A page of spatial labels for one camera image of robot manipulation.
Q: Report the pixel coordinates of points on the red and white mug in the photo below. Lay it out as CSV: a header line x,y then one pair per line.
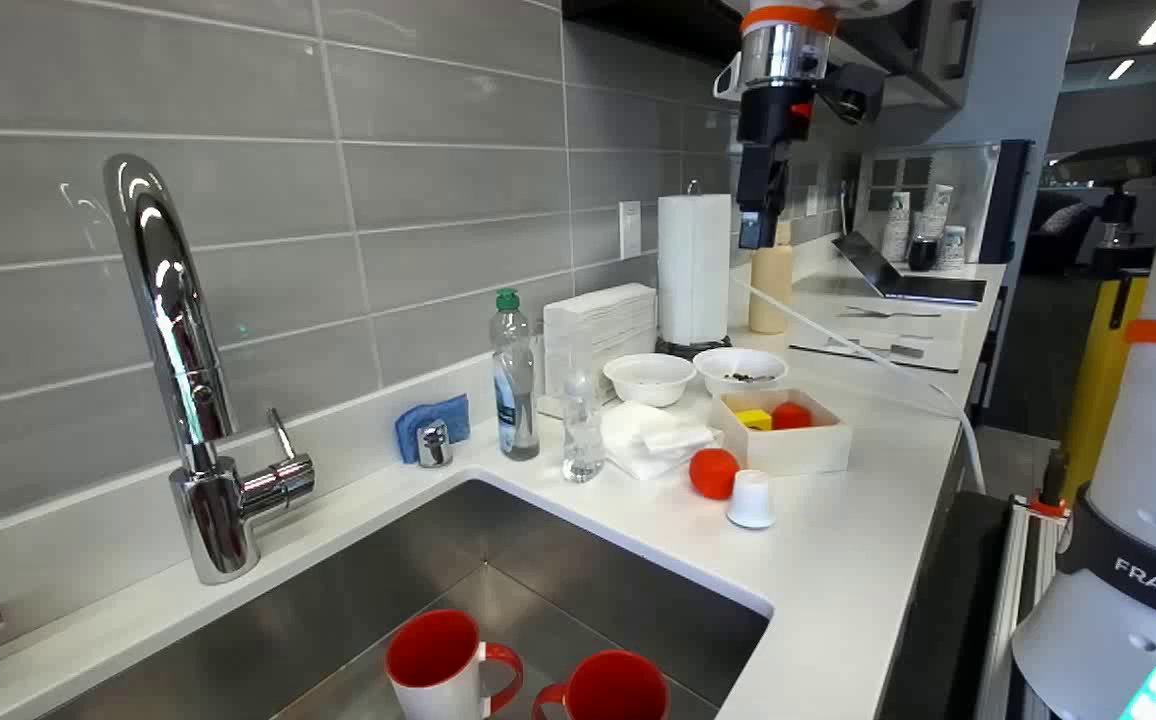
x,y
434,660
617,688

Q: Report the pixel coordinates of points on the beige cylinder container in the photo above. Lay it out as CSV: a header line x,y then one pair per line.
x,y
772,294

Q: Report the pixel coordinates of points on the black laptop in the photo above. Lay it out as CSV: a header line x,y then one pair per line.
x,y
909,284

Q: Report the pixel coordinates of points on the white wall outlet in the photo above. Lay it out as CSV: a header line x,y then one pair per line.
x,y
629,231

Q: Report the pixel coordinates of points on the clear drinking glass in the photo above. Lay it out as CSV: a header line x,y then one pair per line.
x,y
580,432

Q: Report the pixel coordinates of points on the small white cup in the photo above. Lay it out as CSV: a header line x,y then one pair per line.
x,y
748,507

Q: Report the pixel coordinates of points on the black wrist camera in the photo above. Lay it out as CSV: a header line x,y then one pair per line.
x,y
854,93

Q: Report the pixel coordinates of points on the white paper towel roll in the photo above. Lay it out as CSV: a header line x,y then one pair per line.
x,y
695,266

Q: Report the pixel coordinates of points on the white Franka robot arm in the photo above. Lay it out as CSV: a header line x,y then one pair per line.
x,y
1141,467

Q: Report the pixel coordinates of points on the blue sponge holder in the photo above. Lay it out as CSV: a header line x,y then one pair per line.
x,y
413,426

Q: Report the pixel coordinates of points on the white box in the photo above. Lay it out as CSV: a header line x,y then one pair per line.
x,y
802,451

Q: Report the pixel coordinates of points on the stainless steel sink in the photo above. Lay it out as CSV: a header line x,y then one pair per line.
x,y
538,575

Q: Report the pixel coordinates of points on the clear bottle green cap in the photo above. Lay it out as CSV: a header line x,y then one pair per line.
x,y
513,385

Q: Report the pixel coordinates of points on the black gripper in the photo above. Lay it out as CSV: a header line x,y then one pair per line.
x,y
772,119

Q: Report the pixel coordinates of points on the white bowl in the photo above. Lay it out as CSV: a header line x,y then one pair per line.
x,y
649,377
737,365

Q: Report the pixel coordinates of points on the yellow post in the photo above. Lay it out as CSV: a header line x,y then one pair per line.
x,y
1097,385

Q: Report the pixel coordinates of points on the crumpled white napkins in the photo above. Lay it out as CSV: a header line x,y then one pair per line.
x,y
649,438

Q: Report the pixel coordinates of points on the white dispenser bottle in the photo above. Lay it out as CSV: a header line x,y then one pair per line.
x,y
895,224
932,215

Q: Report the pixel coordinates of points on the chrome kitchen faucet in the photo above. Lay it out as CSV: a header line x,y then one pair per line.
x,y
179,332

